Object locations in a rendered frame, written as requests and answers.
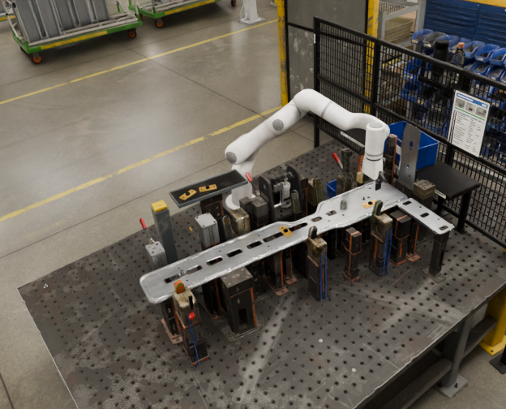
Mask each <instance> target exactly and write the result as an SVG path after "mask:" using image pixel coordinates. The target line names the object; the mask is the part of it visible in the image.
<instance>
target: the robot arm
mask: <svg viewBox="0 0 506 409"><path fill-rule="evenodd" d="M309 111H311V112H313V113H315V114H317V115H319V116H320V117H321V118H323V119H325V120H326V121H328V122H330V123H331V124H333V125H334V126H336V127H338V128H340V129H341V130H343V131H348V130H350V129H353V128H360V129H363V130H366V144H365V156H364V158H363V163H362V164H360V165H361V167H362V174H363V179H362V181H363V182H366V181H368V179H369V177H370V178H372V179H374V180H375V181H376V184H375V190H376V191H377V190H379V189H380V188H381V183H382V182H383V181H384V180H385V177H384V176H383V161H382V157H383V155H384V141H385V140H386V138H387V137H388V135H389V133H390V129H389V127H388V125H387V124H385V123H384V122H382V121H380V120H379V119H377V118H376V117H374V116H371V115H369V114H362V113H356V114H355V113H350V112H349V111H348V110H346V109H344V108H342V107H341V106H339V105H338V104H336V103H335V102H333V101H331V100H329V99H328V98H326V97H325V96H323V95H322V94H320V93H318V92H316V91H315V90H312V89H304V90H302V91H301V92H299V93H298V94H296V95H295V96H294V99H293V100H292V101H291V102H289V103H288V104H287V105H286V106H284V107H283V108H282V109H280V110H279V111H278V112H276V113H275V114H274V115H273V116H272V117H270V118H268V119H267V120H265V121H264V122H263V123H261V124H260V125H259V126H258V127H256V128H255V129H253V130H252V131H250V132H249V133H247V134H244V135H242V136H240V137H239V138H237V139H236V140H235V141H234V142H233V143H232V144H230V145H229V146H228V147H227V149H226V150H225V159H226V160H227V162H229V163H230V164H232V165H233V166H232V169H231V170H233V169H236V170H237V171H238V172H239V173H241V174H242V175H243V176H244V177H245V178H246V179H247V177H246V175H245V173H246V172H248V173H249V175H250V176H251V178H252V168H253V165H254V164H255V160H256V158H257V155H258V152H259V149H260V148H261V147H262V146H264V145H265V144H267V142H269V141H270V140H272V139H274V138H275V137H277V136H279V135H281V134H282V133H284V132H285V131H287V130H288V129H290V128H291V127H292V126H293V125H294V124H295V123H296V122H297V121H299V120H300V119H301V118H302V117H303V116H304V115H305V114H307V113H308V112H309ZM378 176H379V177H378ZM378 179H379V181H378ZM247 180H248V179H247ZM231 191H232V194H231V195H229V196H228V197H227V199H226V205H227V207H228V208H229V209H232V210H235V209H238V208H240V205H239V200H240V199H242V198H244V197H248V198H249V199H250V198H253V197H255V196H254V195H253V194H252V186H251V183H249V181H248V184H246V185H243V186H241V187H237V188H235V189H232V190H231Z"/></svg>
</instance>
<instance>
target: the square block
mask: <svg viewBox="0 0 506 409"><path fill-rule="evenodd" d="M412 192H413V197H412V198H413V199H415V200H416V201H417V202H419V203H420V204H422V205H424V206H425V207H427V208H428V209H429V210H431V206H432V201H433V195H434V194H435V184H433V183H431V182H429V181H428V180H426V179H423V180H420V181H418V182H416V183H414V187H413V191H412ZM427 230H428V229H427V228H426V227H425V226H424V225H422V224H421V223H419V225H418V236H417V241H416V246H417V245H419V244H420V243H423V242H425V241H427V238H426V237H427Z"/></svg>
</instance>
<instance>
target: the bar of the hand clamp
mask: <svg viewBox="0 0 506 409"><path fill-rule="evenodd" d="M341 155H342V167H343V175H344V176H345V177H346V182H347V174H346V173H348V176H349V178H348V179H349V180H351V168H350V157H351V156H352V152H351V151H350V150H349V149H342V150H341Z"/></svg>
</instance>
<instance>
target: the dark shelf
mask: <svg viewBox="0 0 506 409"><path fill-rule="evenodd" d="M339 133H340V134H342V135H343V136H345V137H346V138H348V139H349V140H352V141H353V142H354V143H356V144H358V145H359V146H361V147H365V144H366V130H363V129H360V128H353V129H350V130H348V131H343V130H341V129H340V130H339ZM394 168H396V169H399V162H398V161H397V160H396V159H395V165H394ZM423 179H426V180H428V181H429V182H431V183H433V184H435V193H436V194H437V195H439V196H441V197H443V198H444V199H445V200H447V201H450V200H453V199H455V198H457V197H458V196H462V195H464V194H466V193H468V192H471V191H473V190H475V189H477V188H479V187H480V184H481V183H480V182H479V181H477V180H475V179H472V178H471V177H470V176H468V175H466V174H464V173H462V172H460V171H459V170H457V169H455V168H453V167H451V166H450V165H448V164H446V163H444V162H442V161H441V160H439V159H437V158H436V160H435V164H433V165H430V166H426V167H423V168H421V169H418V176H417V180H416V181H417V182H418V181H420V180H423Z"/></svg>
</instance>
